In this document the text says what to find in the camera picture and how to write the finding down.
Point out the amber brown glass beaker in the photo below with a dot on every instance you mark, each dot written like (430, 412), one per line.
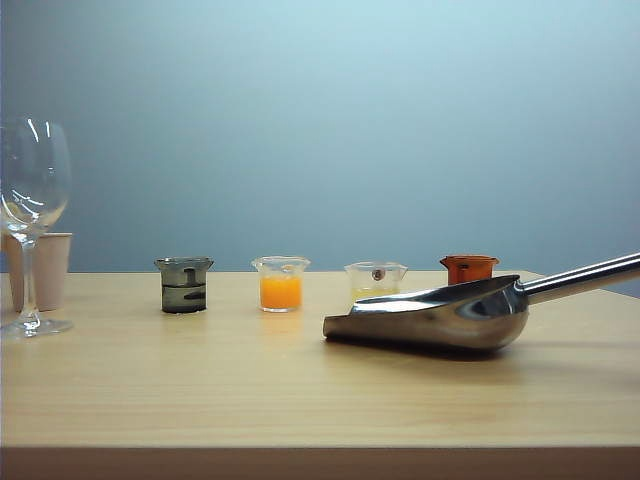
(467, 270)

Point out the clear wine glass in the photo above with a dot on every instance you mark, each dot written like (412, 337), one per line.
(30, 200)

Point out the beaker with orange juice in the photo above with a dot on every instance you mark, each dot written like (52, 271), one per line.
(280, 292)

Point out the beaker with pale yellow liquid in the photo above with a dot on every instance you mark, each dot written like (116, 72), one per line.
(367, 280)

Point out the stainless steel ice scoop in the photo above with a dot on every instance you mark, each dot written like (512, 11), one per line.
(450, 320)

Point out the grey smoked glass beaker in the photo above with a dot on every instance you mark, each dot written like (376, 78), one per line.
(183, 295)

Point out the beige paper cup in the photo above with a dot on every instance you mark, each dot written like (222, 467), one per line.
(14, 280)
(52, 270)

